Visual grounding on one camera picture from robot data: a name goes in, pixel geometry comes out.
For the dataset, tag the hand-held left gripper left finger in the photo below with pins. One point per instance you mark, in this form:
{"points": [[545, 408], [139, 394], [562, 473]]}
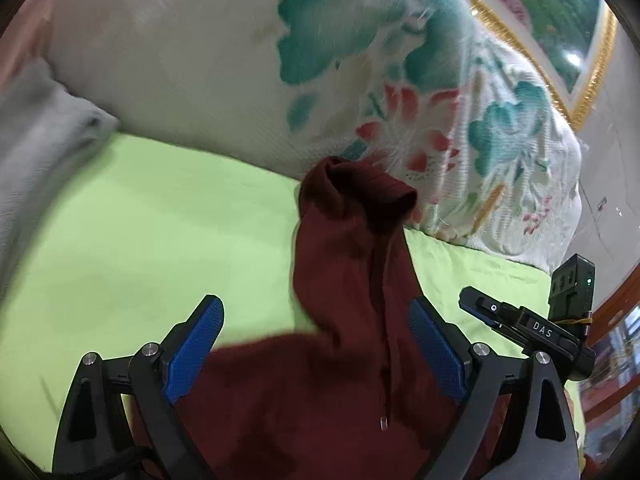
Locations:
{"points": [[195, 345]]}

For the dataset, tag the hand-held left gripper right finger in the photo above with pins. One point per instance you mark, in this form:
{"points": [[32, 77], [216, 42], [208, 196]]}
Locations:
{"points": [[437, 350]]}

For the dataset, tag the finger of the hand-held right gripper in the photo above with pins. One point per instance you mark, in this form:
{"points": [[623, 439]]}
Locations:
{"points": [[500, 315]]}

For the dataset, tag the maroon knit sweater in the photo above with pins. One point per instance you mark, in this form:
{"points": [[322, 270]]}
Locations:
{"points": [[340, 270]]}

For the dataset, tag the brown wooden furniture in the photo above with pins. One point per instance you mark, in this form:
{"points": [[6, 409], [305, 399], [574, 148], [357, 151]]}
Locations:
{"points": [[607, 310]]}

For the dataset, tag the light green bedsheet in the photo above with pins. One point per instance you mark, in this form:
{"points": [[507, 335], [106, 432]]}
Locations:
{"points": [[150, 240]]}

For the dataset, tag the grey towel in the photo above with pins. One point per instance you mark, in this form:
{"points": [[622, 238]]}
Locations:
{"points": [[40, 135]]}

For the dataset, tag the gold framed picture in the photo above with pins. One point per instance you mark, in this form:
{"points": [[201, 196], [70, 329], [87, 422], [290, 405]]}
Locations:
{"points": [[550, 5]]}

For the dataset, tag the white floral quilt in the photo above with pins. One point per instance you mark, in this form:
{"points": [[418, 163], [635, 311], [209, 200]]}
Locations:
{"points": [[200, 60]]}

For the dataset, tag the pink printed blanket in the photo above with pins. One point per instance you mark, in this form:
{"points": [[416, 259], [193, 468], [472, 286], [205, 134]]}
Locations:
{"points": [[25, 45]]}

